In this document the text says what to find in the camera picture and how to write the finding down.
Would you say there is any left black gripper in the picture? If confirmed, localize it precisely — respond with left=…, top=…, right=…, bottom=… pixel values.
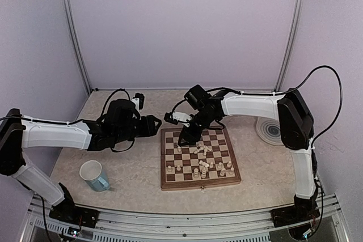
left=113, top=114, right=162, bottom=143

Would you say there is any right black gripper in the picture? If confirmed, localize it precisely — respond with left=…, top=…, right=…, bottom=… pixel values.
left=178, top=109, right=217, bottom=146

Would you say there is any white chess king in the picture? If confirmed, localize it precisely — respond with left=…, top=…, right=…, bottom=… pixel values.
left=200, top=167, right=207, bottom=179

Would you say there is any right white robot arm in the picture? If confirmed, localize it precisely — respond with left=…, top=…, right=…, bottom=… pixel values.
left=171, top=84, right=318, bottom=222

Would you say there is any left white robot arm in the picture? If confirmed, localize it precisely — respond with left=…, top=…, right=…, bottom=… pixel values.
left=1, top=98, right=162, bottom=222

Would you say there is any white chess pieces pile right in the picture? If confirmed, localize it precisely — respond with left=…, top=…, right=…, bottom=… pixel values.
left=193, top=142, right=213, bottom=156

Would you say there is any wooden chess board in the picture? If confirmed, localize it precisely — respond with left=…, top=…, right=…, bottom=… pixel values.
left=161, top=128, right=242, bottom=191

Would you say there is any light blue ceramic mug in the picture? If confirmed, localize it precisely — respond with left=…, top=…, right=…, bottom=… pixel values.
left=79, top=160, right=111, bottom=192

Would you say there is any grey spiral coaster mat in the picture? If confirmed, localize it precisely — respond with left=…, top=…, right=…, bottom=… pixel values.
left=255, top=117, right=283, bottom=146

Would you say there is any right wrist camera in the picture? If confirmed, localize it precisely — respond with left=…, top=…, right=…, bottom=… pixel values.
left=164, top=112, right=192, bottom=126

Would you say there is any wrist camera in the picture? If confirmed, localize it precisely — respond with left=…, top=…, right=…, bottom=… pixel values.
left=164, top=112, right=192, bottom=126
left=132, top=92, right=145, bottom=111

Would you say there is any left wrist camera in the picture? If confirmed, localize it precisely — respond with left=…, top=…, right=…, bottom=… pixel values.
left=132, top=92, right=145, bottom=111

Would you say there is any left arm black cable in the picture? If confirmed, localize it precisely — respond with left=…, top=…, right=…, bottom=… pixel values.
left=0, top=88, right=142, bottom=240

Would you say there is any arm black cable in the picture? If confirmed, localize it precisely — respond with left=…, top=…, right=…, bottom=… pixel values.
left=0, top=88, right=142, bottom=240
left=171, top=65, right=343, bottom=226

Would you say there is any front aluminium rail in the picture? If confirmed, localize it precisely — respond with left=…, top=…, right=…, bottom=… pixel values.
left=19, top=193, right=348, bottom=242

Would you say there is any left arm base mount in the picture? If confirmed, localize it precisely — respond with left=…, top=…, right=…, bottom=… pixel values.
left=49, top=206, right=99, bottom=228

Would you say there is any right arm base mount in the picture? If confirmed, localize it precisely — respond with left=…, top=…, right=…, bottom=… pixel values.
left=271, top=205, right=320, bottom=227

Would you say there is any right aluminium frame post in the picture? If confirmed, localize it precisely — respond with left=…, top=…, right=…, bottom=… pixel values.
left=275, top=0, right=303, bottom=91

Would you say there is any aluminium frame post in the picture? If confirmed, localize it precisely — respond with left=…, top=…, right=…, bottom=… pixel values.
left=275, top=0, right=303, bottom=91
left=62, top=0, right=92, bottom=96

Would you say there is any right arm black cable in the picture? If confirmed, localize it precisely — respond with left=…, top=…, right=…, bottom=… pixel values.
left=171, top=65, right=343, bottom=226

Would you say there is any left aluminium frame post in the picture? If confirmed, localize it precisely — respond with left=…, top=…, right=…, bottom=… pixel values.
left=62, top=0, right=92, bottom=96

